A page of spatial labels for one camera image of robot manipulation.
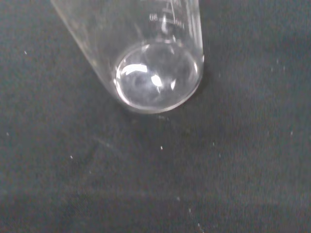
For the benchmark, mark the black bench cloth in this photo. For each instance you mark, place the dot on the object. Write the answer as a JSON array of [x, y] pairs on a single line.
[[155, 170]]

